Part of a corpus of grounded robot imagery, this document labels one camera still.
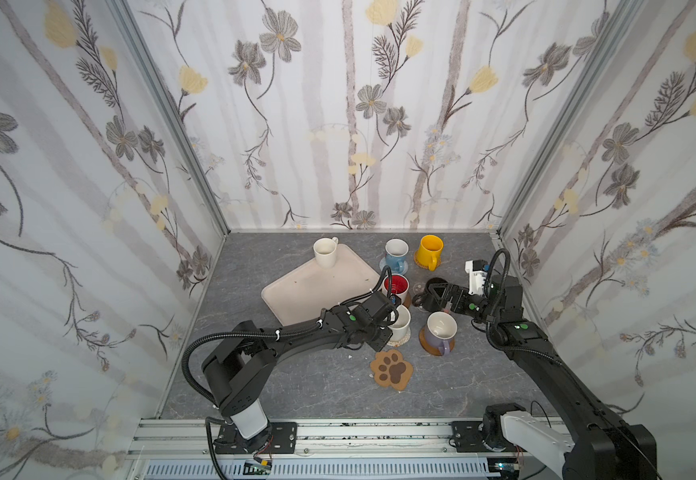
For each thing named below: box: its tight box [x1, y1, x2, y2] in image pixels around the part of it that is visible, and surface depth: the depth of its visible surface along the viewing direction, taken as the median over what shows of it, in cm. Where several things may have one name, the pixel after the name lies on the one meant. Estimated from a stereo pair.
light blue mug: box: [385, 238, 410, 274], surface depth 104 cm
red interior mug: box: [382, 274, 410, 305], surface depth 97 cm
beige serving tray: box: [261, 244, 381, 327], surface depth 108 cm
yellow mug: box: [416, 234, 444, 272], surface depth 106 cm
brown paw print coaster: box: [369, 349, 413, 391], surface depth 87 cm
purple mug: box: [425, 311, 458, 356], surface depth 88 cm
